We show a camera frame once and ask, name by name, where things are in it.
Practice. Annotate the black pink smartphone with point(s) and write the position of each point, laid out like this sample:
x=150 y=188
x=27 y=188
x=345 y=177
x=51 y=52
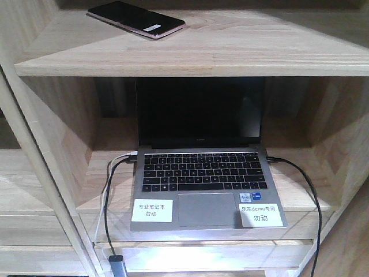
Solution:
x=137 y=20

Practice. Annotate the wooden desk shelf unit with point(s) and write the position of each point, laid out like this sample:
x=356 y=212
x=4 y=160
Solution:
x=68 y=103

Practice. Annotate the white left label sticker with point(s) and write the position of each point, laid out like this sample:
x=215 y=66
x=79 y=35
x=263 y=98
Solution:
x=152 y=210

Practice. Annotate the white right label sticker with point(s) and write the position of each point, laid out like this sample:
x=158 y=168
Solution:
x=260 y=215

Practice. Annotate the grey usb hub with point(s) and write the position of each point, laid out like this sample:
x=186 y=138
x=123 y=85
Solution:
x=118 y=266

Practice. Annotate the silver laptop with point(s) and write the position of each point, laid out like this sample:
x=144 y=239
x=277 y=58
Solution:
x=199 y=144

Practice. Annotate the white label sticker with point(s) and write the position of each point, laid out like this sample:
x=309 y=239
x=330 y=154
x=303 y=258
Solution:
x=260 y=215
x=152 y=210

